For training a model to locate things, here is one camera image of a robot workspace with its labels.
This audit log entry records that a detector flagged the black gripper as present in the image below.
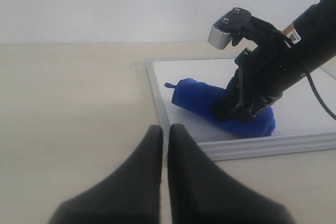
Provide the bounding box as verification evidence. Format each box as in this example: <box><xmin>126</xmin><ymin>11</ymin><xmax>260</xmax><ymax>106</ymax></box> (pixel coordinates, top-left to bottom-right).
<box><xmin>211</xmin><ymin>16</ymin><xmax>294</xmax><ymax>123</ymax></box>

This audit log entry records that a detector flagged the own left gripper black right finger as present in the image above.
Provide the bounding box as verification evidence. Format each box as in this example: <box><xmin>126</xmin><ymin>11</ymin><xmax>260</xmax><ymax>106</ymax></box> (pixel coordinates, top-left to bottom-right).
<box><xmin>167</xmin><ymin>124</ymin><xmax>296</xmax><ymax>223</ymax></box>

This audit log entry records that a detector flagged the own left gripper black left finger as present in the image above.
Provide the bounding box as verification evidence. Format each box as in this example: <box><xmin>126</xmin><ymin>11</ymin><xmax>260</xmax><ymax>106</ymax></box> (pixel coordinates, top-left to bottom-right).
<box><xmin>49</xmin><ymin>125</ymin><xmax>163</xmax><ymax>223</ymax></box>

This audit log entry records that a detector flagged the blue microfibre cloth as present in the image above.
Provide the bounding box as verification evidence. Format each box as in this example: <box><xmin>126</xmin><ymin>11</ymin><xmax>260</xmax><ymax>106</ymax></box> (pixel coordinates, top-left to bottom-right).
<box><xmin>164</xmin><ymin>78</ymin><xmax>276</xmax><ymax>138</ymax></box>

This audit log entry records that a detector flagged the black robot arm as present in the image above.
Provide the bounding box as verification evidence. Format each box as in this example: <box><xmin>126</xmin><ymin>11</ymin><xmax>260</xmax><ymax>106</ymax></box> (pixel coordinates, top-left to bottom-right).
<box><xmin>50</xmin><ymin>0</ymin><xmax>335</xmax><ymax>223</ymax></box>

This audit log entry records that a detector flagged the clear tape back left corner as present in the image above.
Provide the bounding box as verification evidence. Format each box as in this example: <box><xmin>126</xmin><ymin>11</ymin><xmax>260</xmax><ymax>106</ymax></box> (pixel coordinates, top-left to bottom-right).
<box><xmin>130</xmin><ymin>61</ymin><xmax>154</xmax><ymax>71</ymax></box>

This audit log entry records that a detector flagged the white board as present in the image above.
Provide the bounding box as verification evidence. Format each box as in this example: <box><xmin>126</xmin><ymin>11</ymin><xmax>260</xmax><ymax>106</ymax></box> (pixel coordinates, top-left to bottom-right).
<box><xmin>145</xmin><ymin>57</ymin><xmax>335</xmax><ymax>161</ymax></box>

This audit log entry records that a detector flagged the black camera cable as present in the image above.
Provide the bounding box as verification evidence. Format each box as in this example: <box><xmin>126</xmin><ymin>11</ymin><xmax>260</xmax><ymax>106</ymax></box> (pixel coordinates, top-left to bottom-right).
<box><xmin>272</xmin><ymin>29</ymin><xmax>336</xmax><ymax>120</ymax></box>

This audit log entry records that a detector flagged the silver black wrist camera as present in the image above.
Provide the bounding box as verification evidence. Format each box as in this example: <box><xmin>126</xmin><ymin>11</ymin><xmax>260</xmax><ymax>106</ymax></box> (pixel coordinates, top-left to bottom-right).
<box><xmin>207</xmin><ymin>7</ymin><xmax>252</xmax><ymax>50</ymax></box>

